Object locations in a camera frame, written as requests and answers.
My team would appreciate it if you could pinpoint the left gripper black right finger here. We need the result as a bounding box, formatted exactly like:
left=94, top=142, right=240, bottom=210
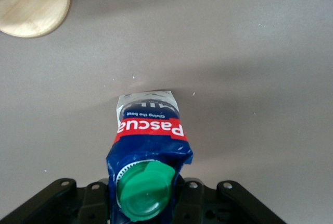
left=171, top=178, right=289, bottom=224

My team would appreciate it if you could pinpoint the blue milk carton green cap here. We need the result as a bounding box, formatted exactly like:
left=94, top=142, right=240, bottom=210
left=106, top=90, right=194, bottom=224

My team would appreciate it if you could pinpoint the wooden mug tree stand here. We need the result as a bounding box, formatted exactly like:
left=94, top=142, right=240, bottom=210
left=0, top=0, right=71, bottom=39

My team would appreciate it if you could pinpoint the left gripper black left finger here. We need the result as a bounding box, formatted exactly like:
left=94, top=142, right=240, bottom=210
left=0, top=178, right=111, bottom=224

